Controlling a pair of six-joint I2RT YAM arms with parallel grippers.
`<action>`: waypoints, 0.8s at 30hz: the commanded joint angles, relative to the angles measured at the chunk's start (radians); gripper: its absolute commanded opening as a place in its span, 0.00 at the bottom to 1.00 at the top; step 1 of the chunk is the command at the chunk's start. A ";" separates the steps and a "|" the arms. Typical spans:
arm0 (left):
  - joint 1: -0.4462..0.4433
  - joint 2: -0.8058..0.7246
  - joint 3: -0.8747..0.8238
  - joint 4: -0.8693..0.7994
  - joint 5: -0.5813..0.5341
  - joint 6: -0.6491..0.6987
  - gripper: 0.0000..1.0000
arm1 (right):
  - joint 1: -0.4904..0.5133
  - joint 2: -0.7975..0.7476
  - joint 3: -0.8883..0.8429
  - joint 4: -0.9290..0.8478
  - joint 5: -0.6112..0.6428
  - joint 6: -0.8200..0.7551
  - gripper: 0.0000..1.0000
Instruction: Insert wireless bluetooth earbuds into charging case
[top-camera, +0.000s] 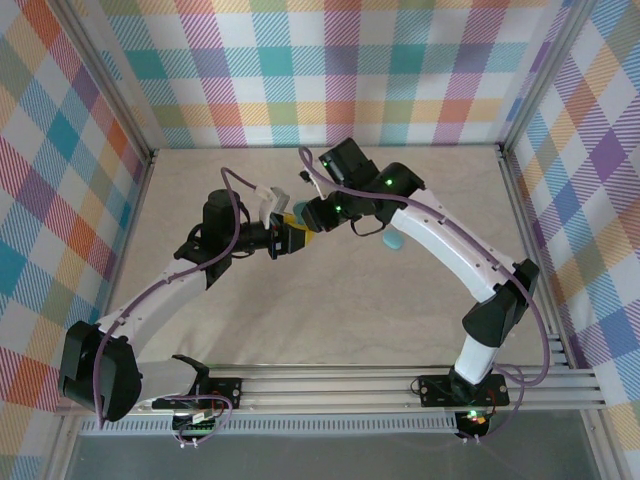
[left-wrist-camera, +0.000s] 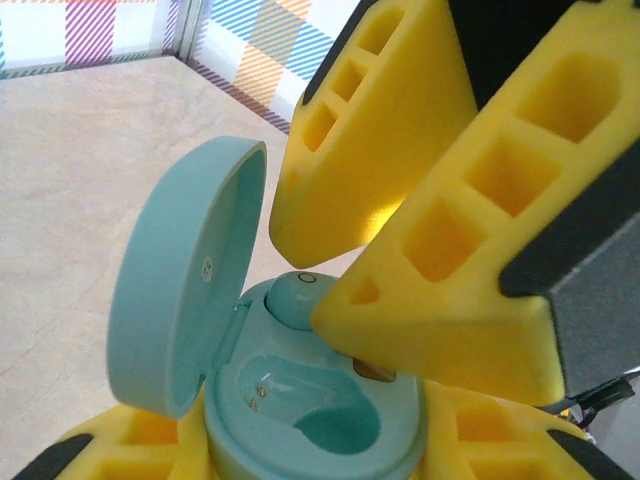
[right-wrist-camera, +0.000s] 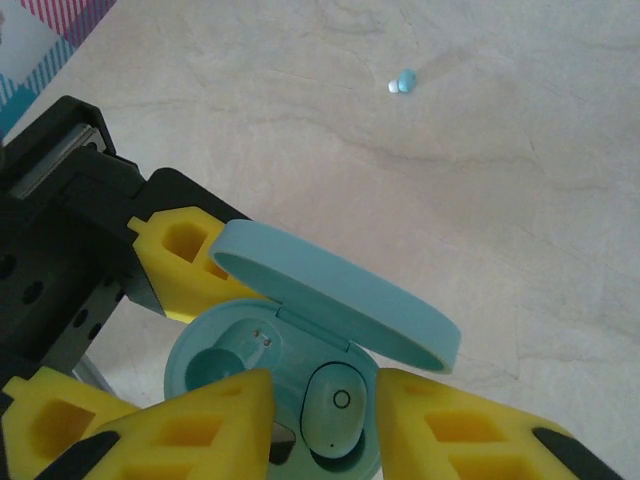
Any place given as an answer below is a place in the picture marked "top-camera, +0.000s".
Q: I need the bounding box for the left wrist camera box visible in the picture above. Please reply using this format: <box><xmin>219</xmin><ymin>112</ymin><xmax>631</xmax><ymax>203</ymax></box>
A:
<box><xmin>254</xmin><ymin>185</ymin><xmax>291</xmax><ymax>226</ymax></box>

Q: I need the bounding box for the aluminium frame post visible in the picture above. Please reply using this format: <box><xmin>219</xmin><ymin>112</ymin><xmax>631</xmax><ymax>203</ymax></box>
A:
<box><xmin>53</xmin><ymin>0</ymin><xmax>155</xmax><ymax>162</ymax></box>
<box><xmin>498</xmin><ymin>0</ymin><xmax>599</xmax><ymax>154</ymax></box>

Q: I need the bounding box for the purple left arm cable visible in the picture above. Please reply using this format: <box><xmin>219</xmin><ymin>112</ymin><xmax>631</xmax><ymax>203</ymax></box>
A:
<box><xmin>93</xmin><ymin>167</ymin><xmax>266</xmax><ymax>449</ymax></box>

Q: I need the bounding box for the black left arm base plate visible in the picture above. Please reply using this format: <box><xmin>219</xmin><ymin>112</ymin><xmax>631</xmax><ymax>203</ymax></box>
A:
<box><xmin>189</xmin><ymin>377</ymin><xmax>244</xmax><ymax>411</ymax></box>

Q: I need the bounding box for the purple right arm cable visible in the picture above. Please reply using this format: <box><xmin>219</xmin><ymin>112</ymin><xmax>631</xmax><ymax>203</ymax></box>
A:
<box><xmin>297</xmin><ymin>146</ymin><xmax>551</xmax><ymax>444</ymax></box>

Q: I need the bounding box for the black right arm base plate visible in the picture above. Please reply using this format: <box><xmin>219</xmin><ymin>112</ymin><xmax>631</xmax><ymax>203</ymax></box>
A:
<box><xmin>417</xmin><ymin>373</ymin><xmax>511</xmax><ymax>407</ymax></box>

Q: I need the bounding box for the aluminium mounting rail beam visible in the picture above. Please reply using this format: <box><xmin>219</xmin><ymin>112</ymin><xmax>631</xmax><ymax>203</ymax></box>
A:
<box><xmin>54</xmin><ymin>364</ymin><xmax>609</xmax><ymax>416</ymax></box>

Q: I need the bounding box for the grey slotted cable duct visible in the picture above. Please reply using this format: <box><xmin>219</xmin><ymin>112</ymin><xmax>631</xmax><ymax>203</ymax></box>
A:
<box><xmin>79</xmin><ymin>417</ymin><xmax>459</xmax><ymax>436</ymax></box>

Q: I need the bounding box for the aluminium side rail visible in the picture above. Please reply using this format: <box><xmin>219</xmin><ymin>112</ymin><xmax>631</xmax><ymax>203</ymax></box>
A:
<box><xmin>495</xmin><ymin>143</ymin><xmax>574</xmax><ymax>369</ymax></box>
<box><xmin>87</xmin><ymin>149</ymin><xmax>159</xmax><ymax>376</ymax></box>

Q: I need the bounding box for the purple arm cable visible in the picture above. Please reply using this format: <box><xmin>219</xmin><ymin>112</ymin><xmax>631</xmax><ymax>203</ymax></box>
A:
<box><xmin>297</xmin><ymin>146</ymin><xmax>551</xmax><ymax>444</ymax></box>
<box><xmin>93</xmin><ymin>167</ymin><xmax>266</xmax><ymax>449</ymax></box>

